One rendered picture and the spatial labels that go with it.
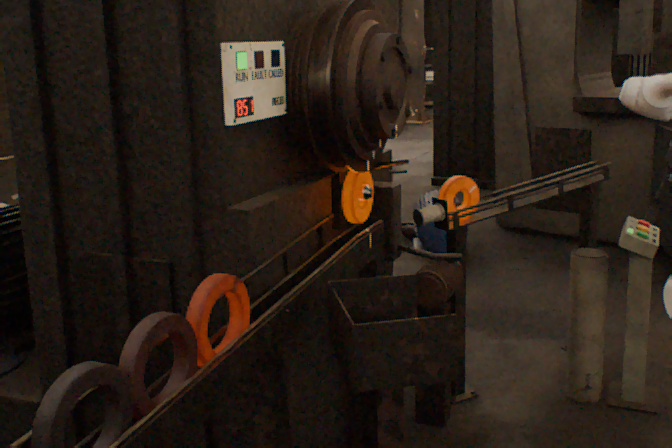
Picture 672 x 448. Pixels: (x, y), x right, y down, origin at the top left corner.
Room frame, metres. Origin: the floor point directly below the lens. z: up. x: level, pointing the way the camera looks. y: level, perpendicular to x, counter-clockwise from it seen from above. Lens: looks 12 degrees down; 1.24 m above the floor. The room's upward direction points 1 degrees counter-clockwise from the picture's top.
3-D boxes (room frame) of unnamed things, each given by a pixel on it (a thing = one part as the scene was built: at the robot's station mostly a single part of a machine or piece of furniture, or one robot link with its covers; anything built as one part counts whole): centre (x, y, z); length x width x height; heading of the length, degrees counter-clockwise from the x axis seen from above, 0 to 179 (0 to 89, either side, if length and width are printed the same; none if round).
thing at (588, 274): (2.39, -0.82, 0.26); 0.12 x 0.12 x 0.52
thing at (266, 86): (1.77, 0.20, 1.15); 0.26 x 0.02 x 0.18; 156
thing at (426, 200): (4.26, -0.57, 0.17); 0.57 x 0.31 x 0.34; 176
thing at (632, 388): (2.36, -0.99, 0.31); 0.24 x 0.16 x 0.62; 156
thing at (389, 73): (1.99, -0.13, 1.11); 0.28 x 0.06 x 0.28; 156
